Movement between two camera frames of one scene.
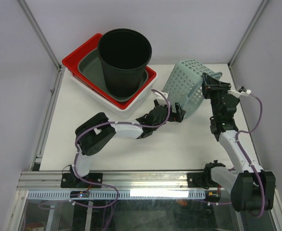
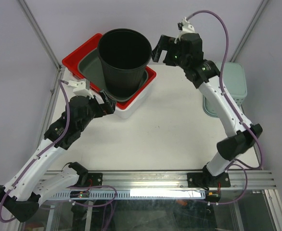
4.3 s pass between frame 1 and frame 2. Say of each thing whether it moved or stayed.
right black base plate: stayed
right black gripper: moved
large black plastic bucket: stayed
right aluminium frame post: stayed
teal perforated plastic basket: moved
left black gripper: moved
